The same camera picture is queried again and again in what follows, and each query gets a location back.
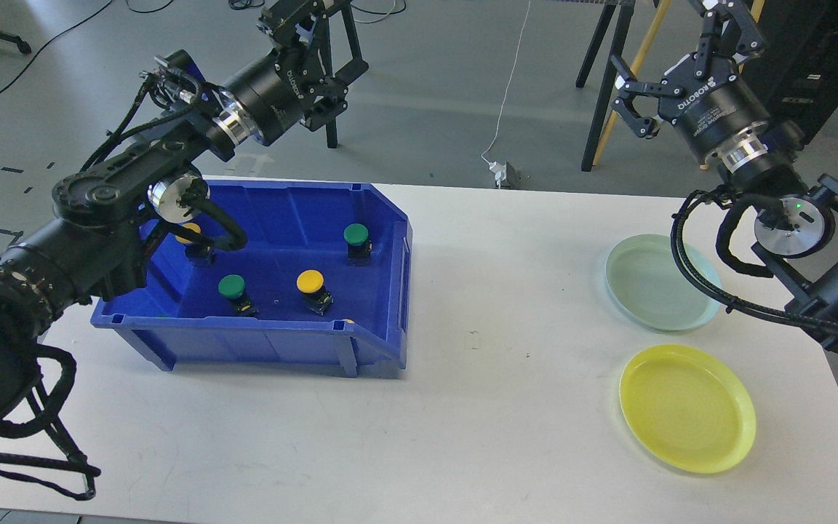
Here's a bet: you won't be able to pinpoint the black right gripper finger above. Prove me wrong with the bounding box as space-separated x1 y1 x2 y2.
610 55 674 139
690 1 766 74

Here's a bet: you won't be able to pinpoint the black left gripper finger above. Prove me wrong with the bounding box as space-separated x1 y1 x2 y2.
258 1 340 55
303 7 369 132

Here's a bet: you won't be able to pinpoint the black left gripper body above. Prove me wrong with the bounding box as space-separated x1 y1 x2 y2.
224 50 332 145

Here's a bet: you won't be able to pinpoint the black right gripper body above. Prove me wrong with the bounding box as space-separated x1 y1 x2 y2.
663 55 770 172

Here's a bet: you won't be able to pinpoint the yellow push button front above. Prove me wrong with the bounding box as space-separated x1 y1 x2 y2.
296 269 335 316

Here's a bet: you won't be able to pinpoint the yellow push button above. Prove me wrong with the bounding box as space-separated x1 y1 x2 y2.
174 235 216 268
296 269 335 316

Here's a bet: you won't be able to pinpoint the green push button front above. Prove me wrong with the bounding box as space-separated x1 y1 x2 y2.
217 273 258 317

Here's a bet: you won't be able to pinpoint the green push button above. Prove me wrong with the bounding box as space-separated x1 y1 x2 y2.
343 223 372 266
217 273 258 317

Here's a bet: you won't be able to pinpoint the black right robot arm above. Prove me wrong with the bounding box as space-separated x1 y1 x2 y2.
604 1 838 354

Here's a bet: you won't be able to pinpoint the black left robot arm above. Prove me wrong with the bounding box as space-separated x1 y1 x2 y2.
0 1 368 501

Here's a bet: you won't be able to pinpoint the green push button back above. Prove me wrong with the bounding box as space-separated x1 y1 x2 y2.
343 223 372 266

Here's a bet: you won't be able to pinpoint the yellow push button back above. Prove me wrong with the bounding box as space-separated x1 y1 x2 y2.
174 235 216 268

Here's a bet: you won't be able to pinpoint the light green plate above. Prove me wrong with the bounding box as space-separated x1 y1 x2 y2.
603 234 719 332

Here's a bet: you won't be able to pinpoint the yellow plate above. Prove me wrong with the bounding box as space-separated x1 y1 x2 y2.
618 343 757 475

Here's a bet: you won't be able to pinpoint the black tripod stand left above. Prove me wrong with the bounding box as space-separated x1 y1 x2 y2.
324 119 339 149

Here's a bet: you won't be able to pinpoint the black tripod stand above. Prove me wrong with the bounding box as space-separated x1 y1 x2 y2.
575 1 635 172
324 119 339 149

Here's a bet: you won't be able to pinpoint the wooden easel legs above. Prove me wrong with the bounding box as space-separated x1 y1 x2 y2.
592 0 765 167

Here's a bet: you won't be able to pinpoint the black tripod stand right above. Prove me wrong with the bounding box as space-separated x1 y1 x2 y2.
575 1 635 172

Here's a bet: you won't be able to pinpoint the black cabinet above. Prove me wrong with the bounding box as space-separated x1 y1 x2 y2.
742 1 838 145

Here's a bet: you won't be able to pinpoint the grey floor socket box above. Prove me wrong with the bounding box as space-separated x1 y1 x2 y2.
488 162 522 189

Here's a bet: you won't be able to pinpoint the blue plastic bin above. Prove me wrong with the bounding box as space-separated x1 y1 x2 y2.
90 180 412 377

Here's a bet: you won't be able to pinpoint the white cable on floor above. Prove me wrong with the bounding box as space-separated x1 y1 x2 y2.
481 0 533 167

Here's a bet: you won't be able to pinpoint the black floor cable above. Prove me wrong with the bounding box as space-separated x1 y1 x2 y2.
0 0 114 130

